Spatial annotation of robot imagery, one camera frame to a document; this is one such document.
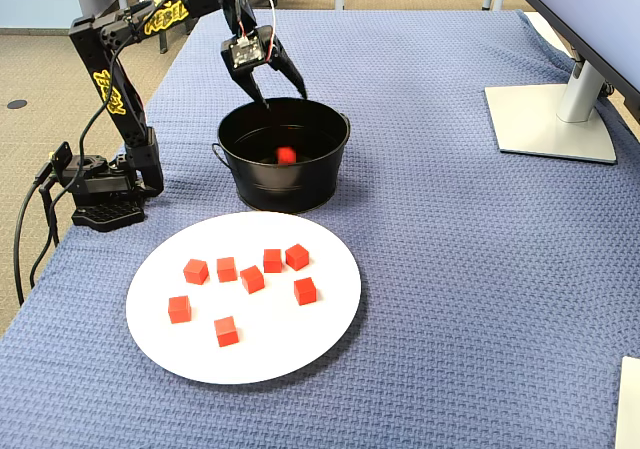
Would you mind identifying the computer monitor silver stand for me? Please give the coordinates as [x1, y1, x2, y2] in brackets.
[483, 0, 640, 165]

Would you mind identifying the white flat panel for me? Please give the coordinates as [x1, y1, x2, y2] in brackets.
[615, 355, 640, 449]

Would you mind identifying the white red servo wire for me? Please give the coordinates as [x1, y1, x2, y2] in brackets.
[242, 0, 278, 65]

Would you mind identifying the black metal bucket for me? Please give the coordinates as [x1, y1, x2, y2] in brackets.
[211, 97, 352, 215]

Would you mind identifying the small wrist camera board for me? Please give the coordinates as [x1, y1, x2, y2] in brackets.
[227, 35, 267, 72]

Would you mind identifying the white round plate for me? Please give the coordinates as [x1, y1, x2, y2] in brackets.
[124, 211, 363, 386]

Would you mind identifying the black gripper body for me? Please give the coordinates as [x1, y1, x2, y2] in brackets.
[220, 23, 282, 73]

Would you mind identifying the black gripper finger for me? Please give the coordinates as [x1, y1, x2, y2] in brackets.
[268, 42, 309, 102]
[229, 66, 272, 110]

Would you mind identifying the blue woven table cloth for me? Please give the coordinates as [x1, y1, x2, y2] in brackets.
[0, 8, 640, 449]

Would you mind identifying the black base cable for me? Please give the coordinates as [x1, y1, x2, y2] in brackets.
[28, 188, 60, 290]
[12, 166, 56, 308]

